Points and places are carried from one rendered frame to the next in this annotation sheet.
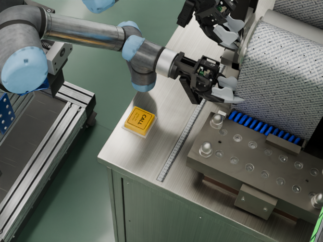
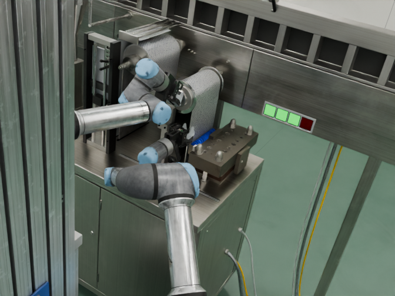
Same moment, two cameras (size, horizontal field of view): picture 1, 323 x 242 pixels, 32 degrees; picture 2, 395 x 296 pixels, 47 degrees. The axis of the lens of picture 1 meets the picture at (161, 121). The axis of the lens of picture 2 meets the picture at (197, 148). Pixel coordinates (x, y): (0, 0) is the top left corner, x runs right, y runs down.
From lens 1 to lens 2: 1.72 m
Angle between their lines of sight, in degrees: 62
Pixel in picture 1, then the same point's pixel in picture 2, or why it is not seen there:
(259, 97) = (198, 120)
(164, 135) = not seen: hidden behind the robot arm
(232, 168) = (229, 153)
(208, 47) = (115, 162)
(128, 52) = (154, 157)
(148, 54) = (161, 148)
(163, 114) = not seen: hidden behind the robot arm
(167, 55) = (164, 140)
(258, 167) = (228, 145)
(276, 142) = (215, 134)
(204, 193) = (228, 185)
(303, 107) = (211, 106)
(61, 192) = not seen: outside the picture
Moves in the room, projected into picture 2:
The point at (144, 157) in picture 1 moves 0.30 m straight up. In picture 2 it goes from (201, 204) to (211, 143)
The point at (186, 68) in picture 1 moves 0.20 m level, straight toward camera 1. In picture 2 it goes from (176, 135) to (224, 147)
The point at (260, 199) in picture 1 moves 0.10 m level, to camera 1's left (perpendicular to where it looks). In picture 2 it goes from (246, 150) to (245, 162)
